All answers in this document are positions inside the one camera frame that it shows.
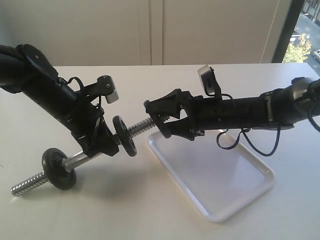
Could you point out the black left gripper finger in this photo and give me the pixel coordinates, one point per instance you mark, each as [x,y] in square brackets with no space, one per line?
[103,144]

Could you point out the black weight plate far end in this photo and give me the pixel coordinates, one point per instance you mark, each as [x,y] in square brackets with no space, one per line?
[124,137]

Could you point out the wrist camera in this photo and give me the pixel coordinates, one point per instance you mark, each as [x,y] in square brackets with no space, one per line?
[209,82]
[106,87]

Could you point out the black weight plate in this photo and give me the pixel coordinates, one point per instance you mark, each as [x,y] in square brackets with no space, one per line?
[160,122]
[52,164]

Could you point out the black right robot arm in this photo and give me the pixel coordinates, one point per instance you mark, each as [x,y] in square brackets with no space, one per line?
[279,108]

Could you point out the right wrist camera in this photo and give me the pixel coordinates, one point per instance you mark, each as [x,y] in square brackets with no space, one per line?
[209,82]

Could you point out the chrome threaded dumbbell bar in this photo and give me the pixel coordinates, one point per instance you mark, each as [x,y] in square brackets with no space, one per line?
[72,162]

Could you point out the white rectangular plastic tray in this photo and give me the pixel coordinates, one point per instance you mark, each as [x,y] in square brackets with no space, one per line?
[219,182]

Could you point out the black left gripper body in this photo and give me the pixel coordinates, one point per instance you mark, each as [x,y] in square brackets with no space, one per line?
[86,122]

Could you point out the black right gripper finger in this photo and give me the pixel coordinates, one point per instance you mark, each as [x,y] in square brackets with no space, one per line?
[167,105]
[183,128]

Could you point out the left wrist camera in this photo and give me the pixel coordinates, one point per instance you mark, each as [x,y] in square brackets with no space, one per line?
[106,87]

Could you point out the black window frame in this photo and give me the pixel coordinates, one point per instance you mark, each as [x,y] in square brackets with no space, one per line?
[291,19]

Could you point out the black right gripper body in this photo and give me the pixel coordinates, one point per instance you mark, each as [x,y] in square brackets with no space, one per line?
[203,114]

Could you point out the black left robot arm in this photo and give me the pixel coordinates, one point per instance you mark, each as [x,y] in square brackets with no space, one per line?
[25,69]

